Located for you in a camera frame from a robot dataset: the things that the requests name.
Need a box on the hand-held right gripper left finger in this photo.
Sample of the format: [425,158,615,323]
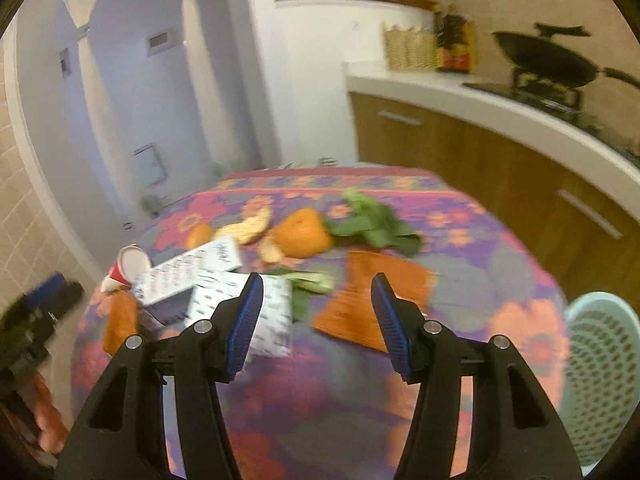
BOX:
[54,272,265,480]

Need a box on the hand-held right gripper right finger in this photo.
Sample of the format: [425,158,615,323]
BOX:
[371,272,583,480]

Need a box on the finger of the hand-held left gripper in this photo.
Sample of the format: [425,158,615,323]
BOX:
[47,281,85,320]
[22,272,67,307]

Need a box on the wide white printed box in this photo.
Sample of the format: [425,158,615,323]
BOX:
[185,274,293,358]

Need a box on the red paper cup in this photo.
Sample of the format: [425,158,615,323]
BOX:
[100,244,152,293]

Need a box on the curled orange peel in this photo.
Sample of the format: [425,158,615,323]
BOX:
[102,291,138,356]

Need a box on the small orange peel piece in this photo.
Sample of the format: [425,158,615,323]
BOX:
[185,222,215,251]
[258,236,286,263]

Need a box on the long white printed box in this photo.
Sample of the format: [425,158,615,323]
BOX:
[134,234,244,331]

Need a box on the green vegetable stalk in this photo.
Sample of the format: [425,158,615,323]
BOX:
[265,267,336,321]

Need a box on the orange peel with pale inside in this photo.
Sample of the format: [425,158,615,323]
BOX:
[214,206,273,246]

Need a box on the green leafy vegetable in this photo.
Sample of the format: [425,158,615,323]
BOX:
[322,189,421,256]

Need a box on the whole orange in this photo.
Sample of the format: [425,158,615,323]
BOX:
[270,208,335,258]

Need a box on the light green plastic basket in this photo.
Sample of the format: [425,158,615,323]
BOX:
[562,291,640,471]

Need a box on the person's left hand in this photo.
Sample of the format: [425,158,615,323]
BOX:
[31,371,69,455]

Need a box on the floral tablecloth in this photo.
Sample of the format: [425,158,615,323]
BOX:
[70,162,571,480]

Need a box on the white curtain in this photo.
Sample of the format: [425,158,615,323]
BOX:
[160,0,263,173]
[60,0,132,223]

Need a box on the white kitchen countertop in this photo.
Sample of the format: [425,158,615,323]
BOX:
[345,60,640,206]

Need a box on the black glass gas hob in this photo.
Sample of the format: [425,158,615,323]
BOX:
[462,76,640,161]

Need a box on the beige utensil basket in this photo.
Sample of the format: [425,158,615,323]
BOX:
[382,22,441,72]

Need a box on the large dark sauce bottle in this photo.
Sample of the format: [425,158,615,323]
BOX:
[435,7,467,74]

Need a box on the yellow bottle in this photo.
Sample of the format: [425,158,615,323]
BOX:
[462,19,477,74]

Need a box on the black wok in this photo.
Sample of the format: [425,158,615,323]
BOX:
[492,30,640,91]

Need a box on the brown wooden tray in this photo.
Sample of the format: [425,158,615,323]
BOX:
[392,0,443,13]

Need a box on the white wall box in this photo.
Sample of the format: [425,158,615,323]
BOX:
[131,143,167,187]

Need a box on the metal cabinet handle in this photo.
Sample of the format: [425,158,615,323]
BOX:
[378,110,423,127]
[556,189,623,240]

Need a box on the grey wall control panel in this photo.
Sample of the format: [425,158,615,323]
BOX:
[146,31,171,56]

